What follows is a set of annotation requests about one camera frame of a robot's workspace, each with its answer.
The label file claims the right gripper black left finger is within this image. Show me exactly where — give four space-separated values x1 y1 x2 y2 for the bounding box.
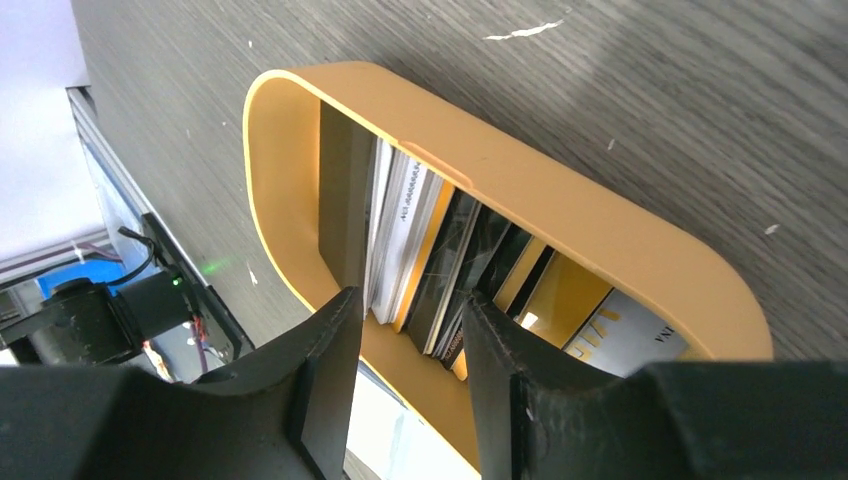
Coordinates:
1 287 363 479

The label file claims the gold white lettered card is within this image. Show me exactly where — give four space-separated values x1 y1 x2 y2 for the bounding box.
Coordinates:
563 289 688 377

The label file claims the black glossy credit card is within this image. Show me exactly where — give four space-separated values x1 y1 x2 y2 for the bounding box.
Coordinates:
405 190 481 355

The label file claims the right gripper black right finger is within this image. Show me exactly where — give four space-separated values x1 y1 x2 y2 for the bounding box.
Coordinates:
462 292 847 479

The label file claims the orange oval card tray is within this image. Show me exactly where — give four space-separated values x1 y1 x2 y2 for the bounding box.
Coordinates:
241 60 775 473

